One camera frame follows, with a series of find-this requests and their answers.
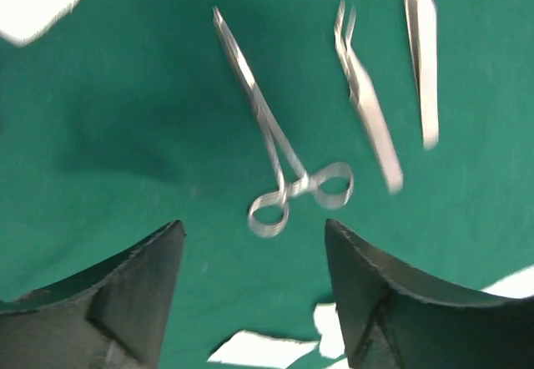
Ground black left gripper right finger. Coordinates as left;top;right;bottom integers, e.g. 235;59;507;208
325;220;533;368

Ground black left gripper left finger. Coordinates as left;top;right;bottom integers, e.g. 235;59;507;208
1;220;185;368

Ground steel hemostat forceps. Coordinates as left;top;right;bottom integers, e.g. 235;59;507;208
213;6;355;238

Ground curved steel tweezers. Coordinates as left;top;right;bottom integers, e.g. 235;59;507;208
334;0;404;194

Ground straight steel tweezers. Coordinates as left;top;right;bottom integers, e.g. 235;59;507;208
404;0;439;149

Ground dark green surgical cloth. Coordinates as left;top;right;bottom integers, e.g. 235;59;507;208
1;0;533;368

